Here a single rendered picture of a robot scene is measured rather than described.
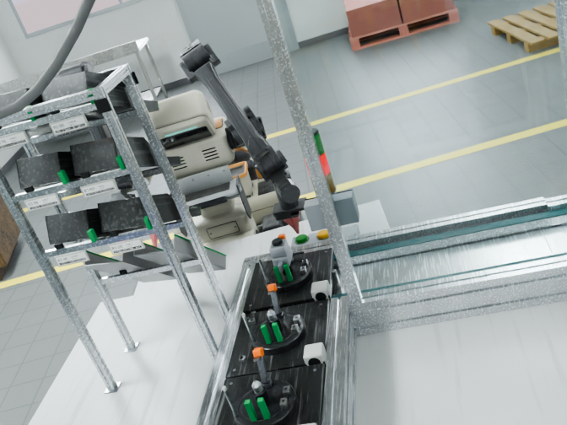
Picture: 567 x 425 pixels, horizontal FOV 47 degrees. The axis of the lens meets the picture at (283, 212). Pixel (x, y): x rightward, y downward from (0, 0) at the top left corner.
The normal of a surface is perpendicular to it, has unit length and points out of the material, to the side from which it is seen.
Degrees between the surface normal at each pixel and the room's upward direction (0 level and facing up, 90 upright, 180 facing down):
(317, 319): 0
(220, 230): 98
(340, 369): 0
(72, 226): 65
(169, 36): 90
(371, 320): 90
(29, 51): 90
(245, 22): 90
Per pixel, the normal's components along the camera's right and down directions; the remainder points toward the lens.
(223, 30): 0.03, 0.44
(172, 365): -0.29, -0.86
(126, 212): -0.37, 0.09
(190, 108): -0.19, -0.33
